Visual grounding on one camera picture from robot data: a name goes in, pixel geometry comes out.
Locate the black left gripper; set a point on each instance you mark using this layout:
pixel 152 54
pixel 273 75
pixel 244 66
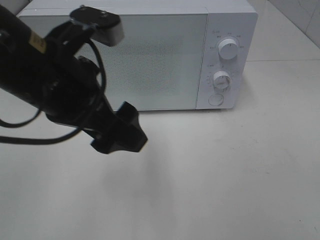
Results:
pixel 77 100

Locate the white microwave door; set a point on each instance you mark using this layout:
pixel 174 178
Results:
pixel 157 65

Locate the round white door button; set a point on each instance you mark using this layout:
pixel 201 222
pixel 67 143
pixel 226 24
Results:
pixel 216 99

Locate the white timer knob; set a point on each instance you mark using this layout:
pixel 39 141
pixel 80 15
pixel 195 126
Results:
pixel 221 80

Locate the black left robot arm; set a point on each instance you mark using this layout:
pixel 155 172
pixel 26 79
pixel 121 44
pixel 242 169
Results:
pixel 24 56

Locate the upper white control knob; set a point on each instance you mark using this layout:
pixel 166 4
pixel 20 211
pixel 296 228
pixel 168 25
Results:
pixel 228 48

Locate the white microwave oven body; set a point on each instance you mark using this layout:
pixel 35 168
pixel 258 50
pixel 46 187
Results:
pixel 225 18

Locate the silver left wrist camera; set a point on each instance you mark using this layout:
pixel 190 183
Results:
pixel 87 23

